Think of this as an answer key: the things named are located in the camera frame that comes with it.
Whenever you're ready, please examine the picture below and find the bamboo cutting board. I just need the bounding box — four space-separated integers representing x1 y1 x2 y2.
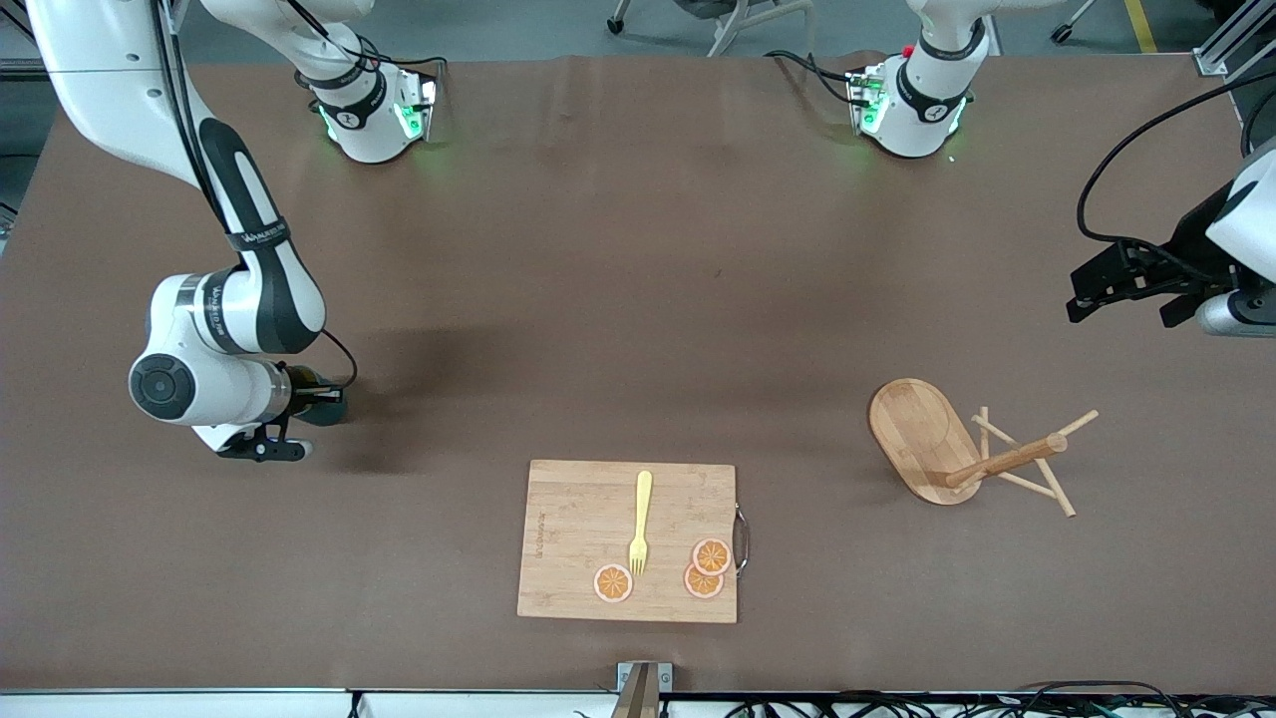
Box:
516 459 751 625

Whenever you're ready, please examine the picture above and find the grey office chair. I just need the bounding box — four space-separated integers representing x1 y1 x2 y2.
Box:
606 0 818 58

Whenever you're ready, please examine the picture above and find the yellow plastic fork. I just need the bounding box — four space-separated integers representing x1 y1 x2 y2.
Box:
627 470 654 577

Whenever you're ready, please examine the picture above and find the black looped cable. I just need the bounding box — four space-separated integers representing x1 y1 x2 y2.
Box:
1012 680 1187 718

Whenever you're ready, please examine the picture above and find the wooden mug tree rack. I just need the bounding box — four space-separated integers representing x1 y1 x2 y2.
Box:
867 377 1101 519

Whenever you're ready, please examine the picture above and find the aluminium camera mast bracket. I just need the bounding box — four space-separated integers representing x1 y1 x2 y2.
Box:
610 660 674 718

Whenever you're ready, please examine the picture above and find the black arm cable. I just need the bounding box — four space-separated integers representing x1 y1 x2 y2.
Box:
150 0 358 392
1077 70 1276 277

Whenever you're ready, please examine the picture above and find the black left base cable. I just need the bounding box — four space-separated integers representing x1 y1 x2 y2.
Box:
765 48 860 106

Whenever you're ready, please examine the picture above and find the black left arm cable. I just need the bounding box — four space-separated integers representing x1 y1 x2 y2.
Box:
1077 70 1276 277

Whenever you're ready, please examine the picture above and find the teal mug yellow inside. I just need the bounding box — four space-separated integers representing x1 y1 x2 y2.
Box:
287 365 350 428

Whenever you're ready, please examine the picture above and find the aluminium frame profile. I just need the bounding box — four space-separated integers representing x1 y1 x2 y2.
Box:
1193 0 1276 83

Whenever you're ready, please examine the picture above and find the black right base cable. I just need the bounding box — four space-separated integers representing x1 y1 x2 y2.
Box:
374 48 447 81

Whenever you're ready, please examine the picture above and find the black base cable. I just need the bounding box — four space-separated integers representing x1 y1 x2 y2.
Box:
765 48 860 106
374 48 447 81

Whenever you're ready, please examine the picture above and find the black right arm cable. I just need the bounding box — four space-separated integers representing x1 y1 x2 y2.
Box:
150 0 358 392

